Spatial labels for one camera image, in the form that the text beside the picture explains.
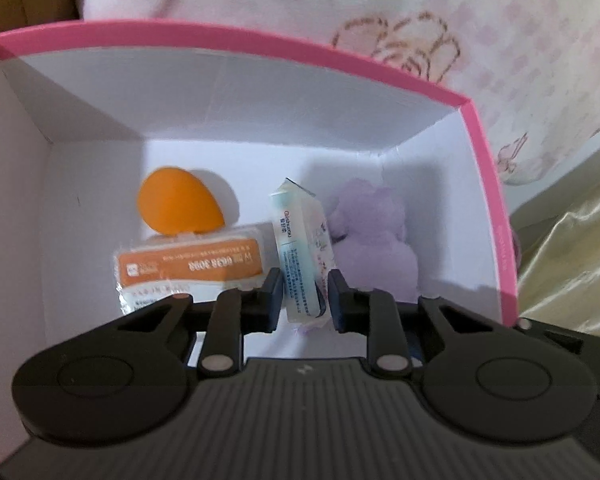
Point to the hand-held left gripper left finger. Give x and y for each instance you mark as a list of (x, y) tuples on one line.
[(272, 305)]

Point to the white floral tissue pack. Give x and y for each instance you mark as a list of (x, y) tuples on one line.
[(302, 250)]

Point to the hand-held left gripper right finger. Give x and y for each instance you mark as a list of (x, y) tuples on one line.
[(337, 305)]

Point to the purple plush toy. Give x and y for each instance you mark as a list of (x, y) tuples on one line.
[(370, 230)]

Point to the gold curtain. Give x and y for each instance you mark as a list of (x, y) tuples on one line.
[(570, 240)]

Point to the orange makeup sponge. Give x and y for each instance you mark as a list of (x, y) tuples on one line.
[(177, 200)]

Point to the orange and white tissue pack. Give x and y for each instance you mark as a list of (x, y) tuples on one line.
[(190, 262)]

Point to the pink cardboard box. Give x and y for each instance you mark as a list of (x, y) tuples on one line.
[(80, 85)]

